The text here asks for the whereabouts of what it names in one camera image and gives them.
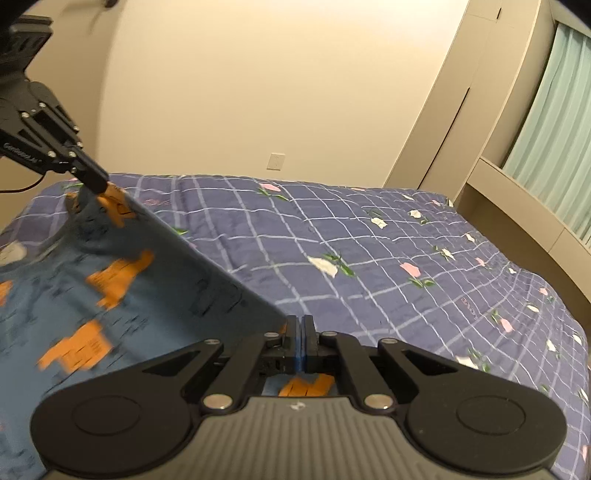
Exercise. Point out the beige tall wardrobe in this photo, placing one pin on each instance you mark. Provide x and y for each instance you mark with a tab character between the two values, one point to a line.
443	115

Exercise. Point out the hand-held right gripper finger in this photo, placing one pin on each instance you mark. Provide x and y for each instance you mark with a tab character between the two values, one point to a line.
297	344
305	344

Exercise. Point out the light green curtain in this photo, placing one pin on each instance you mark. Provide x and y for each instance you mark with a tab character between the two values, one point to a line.
554	120

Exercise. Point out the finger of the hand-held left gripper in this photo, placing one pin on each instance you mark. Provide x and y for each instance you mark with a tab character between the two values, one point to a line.
41	152
60	124

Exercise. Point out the white wall socket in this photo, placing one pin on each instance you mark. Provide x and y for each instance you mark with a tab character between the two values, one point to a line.
276	160

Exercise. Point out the purple checked floral blanket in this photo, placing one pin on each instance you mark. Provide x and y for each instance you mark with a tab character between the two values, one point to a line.
369	258

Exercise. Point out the blue pants with orange print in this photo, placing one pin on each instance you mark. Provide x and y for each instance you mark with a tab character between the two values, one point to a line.
184	286

